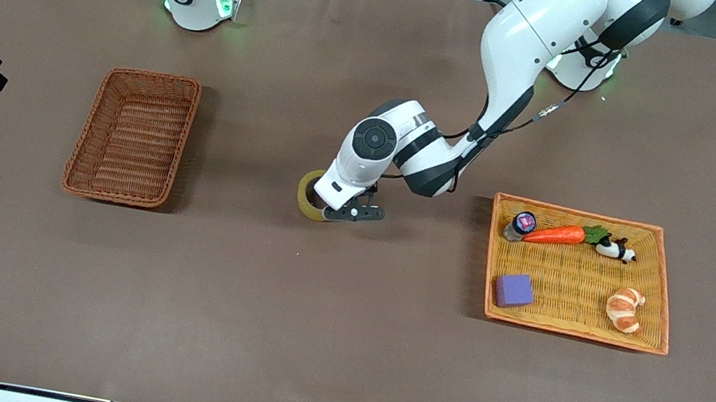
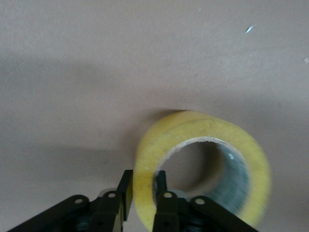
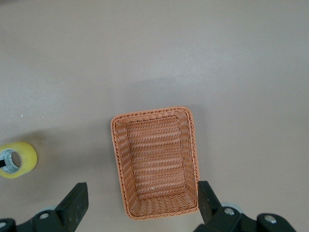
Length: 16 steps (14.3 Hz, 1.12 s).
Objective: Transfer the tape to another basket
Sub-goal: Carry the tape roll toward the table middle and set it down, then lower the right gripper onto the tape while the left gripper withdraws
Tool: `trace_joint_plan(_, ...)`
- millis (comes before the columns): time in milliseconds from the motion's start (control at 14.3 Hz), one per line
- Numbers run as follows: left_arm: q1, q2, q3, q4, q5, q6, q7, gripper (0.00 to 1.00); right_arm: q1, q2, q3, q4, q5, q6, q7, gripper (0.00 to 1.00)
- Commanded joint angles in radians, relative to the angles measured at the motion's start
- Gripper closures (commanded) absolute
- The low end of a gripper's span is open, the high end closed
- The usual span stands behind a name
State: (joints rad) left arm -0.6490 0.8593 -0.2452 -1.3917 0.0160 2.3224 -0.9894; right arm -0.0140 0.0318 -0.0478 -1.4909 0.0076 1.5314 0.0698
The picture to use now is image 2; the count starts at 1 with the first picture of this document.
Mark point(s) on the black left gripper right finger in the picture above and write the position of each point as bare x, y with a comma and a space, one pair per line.
169, 212

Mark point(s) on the yellow clear tape roll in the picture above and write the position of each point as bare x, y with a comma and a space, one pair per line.
217, 128

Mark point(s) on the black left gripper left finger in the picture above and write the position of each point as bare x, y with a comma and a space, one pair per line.
106, 210

